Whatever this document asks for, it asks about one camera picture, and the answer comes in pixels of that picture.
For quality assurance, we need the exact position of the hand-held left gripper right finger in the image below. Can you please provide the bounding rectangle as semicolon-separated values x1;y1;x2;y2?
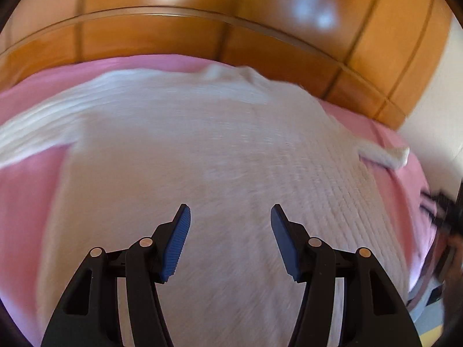
270;203;422;347

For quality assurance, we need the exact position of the wooden headboard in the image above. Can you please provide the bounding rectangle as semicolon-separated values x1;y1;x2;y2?
0;0;454;131

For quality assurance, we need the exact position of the pink bed sheet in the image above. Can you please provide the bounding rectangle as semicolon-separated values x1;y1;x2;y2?
0;54;439;347

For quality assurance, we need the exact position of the white knit sweater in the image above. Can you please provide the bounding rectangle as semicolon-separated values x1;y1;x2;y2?
0;63;412;347

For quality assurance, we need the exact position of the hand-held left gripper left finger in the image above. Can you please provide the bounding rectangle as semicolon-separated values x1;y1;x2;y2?
41;203;192;347

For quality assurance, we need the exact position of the patterned cloth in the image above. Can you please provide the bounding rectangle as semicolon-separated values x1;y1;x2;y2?
406;260;447;324

